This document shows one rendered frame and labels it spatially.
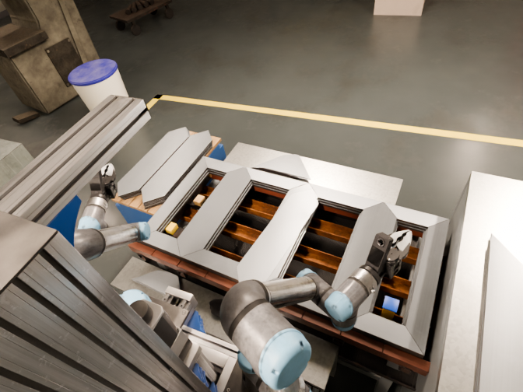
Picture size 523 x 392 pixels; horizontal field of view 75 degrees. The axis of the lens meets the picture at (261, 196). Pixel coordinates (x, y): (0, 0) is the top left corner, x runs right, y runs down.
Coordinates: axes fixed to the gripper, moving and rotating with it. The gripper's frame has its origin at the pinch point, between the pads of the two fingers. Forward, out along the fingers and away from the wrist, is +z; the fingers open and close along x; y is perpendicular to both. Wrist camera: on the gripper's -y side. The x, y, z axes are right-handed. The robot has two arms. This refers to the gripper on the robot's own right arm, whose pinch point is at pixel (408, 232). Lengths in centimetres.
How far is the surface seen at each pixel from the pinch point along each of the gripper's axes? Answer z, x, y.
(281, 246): -7, -65, 52
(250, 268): -27, -66, 51
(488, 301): 21, 22, 42
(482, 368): -3, 31, 43
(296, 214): 14, -74, 50
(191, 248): -41, -99, 47
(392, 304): 5, -6, 57
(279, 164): 41, -117, 51
